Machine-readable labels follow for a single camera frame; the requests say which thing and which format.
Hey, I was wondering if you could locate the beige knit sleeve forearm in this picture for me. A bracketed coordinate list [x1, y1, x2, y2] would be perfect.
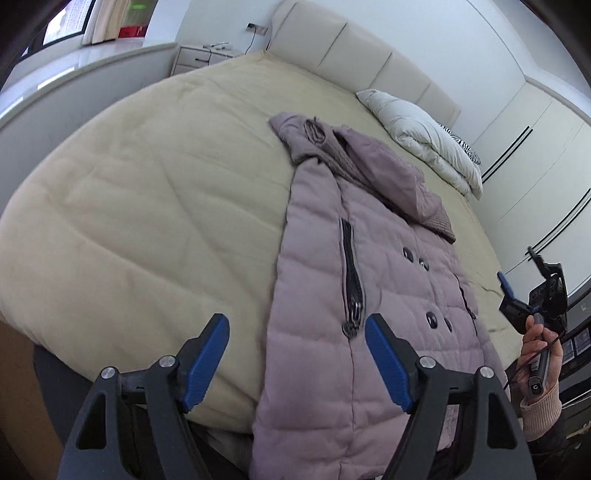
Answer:
[520, 383, 562, 442]

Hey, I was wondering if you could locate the person's right hand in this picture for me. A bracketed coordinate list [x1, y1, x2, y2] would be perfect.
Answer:
[515, 316, 563, 405]

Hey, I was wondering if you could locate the white built-in wardrobe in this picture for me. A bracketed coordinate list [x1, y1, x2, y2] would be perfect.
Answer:
[473, 83, 590, 298]

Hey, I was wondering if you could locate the zebra print pillow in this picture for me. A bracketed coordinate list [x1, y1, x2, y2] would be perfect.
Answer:
[441, 124, 481, 166]

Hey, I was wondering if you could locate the folded white duvet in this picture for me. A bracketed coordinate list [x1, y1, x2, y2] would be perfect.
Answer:
[356, 89, 483, 200]

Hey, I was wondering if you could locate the bed with beige cover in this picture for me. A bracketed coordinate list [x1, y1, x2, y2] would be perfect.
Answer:
[1, 54, 521, 432]

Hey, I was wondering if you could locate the beige padded headboard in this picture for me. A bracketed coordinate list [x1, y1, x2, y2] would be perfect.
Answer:
[267, 1, 461, 127]

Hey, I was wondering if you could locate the white window sill bench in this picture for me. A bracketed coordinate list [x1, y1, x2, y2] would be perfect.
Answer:
[1, 39, 177, 207]

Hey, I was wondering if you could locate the white bedside table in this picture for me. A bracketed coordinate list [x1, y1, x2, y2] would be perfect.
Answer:
[170, 44, 243, 76]

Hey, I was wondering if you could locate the red storage box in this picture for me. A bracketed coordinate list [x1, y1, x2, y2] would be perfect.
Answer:
[118, 25, 147, 38]

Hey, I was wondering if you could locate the beige curtain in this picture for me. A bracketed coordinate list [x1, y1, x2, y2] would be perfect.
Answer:
[82, 0, 130, 46]

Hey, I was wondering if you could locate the black framed window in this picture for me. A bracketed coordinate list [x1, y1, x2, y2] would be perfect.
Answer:
[21, 0, 95, 59]

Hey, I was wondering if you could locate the wall socket with plug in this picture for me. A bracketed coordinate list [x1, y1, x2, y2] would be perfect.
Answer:
[245, 23, 269, 36]

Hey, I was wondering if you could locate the black charger cable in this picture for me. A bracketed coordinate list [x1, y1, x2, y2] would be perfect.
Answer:
[193, 28, 257, 66]

